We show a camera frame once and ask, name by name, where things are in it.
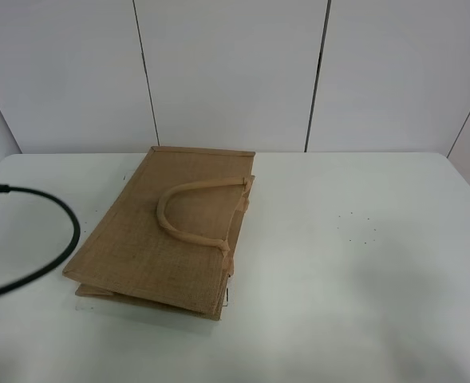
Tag brown linen tote bag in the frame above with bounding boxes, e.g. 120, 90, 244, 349
63, 146, 255, 320

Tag black cable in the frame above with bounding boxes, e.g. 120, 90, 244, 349
0, 182, 81, 301

